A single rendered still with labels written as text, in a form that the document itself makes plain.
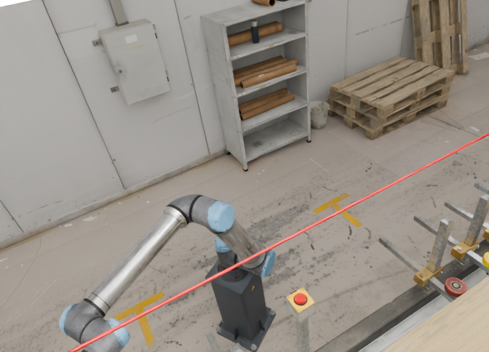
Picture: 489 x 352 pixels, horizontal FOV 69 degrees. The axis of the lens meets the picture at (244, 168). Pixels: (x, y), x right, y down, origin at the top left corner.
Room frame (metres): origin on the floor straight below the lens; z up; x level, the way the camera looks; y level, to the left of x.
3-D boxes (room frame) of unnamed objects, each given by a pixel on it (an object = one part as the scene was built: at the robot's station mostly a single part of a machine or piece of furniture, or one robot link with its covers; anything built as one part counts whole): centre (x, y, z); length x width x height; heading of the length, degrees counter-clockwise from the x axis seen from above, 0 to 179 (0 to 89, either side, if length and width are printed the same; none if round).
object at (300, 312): (0.69, -0.12, 1.18); 0.07 x 0.07 x 0.08; 23
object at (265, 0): (3.51, -0.42, 1.59); 0.30 x 0.08 x 0.08; 24
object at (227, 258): (1.35, 0.15, 0.79); 0.17 x 0.15 x 0.18; 54
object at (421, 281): (0.97, -0.78, 0.82); 0.13 x 0.06 x 0.05; 113
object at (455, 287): (0.84, -0.82, 0.85); 0.08 x 0.08 x 0.11
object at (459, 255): (1.07, -1.01, 0.83); 0.13 x 0.06 x 0.05; 113
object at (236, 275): (1.35, 0.16, 0.65); 0.19 x 0.19 x 0.10
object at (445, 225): (0.98, -0.80, 0.93); 0.03 x 0.03 x 0.48; 23
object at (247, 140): (3.46, -0.32, 0.78); 0.90 x 0.45 x 1.55; 114
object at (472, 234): (1.08, -1.03, 0.93); 0.03 x 0.03 x 0.48; 23
